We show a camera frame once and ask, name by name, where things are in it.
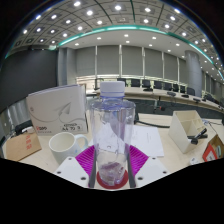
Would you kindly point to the white open organizer box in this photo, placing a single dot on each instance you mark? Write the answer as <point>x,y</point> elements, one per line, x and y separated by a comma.
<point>181,128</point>

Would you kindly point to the brown paper envelope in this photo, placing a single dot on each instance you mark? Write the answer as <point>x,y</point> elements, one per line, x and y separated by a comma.
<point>21,146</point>

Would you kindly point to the round ceiling lights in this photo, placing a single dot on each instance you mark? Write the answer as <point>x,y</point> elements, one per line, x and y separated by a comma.
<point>90,12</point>

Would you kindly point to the clear plastic water bottle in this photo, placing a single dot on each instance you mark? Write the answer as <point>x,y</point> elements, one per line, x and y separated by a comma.
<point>111,133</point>

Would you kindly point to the small white remote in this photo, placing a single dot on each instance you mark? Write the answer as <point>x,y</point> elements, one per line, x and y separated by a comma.
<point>194,160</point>

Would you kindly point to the brown cardboard box red label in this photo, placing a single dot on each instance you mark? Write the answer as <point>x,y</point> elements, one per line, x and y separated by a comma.
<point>210,153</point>

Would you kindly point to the black pen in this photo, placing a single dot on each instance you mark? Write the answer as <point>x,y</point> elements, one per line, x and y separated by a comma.
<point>198,135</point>

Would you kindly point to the black flat device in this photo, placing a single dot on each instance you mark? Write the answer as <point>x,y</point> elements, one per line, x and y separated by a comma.
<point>136,117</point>

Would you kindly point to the white printed paper sheet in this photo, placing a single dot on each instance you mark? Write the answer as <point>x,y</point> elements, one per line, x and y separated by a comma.
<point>148,140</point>

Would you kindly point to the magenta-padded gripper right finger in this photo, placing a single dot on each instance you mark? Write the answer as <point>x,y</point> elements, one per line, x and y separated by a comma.
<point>150,170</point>

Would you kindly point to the long curved conference desk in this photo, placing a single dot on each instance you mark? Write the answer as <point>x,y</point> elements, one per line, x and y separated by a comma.
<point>156,93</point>

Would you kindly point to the white copy paper box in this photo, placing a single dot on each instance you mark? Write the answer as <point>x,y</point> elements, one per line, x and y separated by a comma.
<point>56,110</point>

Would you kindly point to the white ceramic mug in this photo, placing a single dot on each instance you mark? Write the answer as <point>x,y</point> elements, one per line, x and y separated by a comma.
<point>63,146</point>

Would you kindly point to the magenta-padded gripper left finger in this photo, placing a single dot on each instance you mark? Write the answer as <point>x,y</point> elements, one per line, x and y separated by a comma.
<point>71,170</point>

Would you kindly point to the black office chairs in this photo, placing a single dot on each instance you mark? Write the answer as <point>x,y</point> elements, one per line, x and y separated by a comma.
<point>146,83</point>

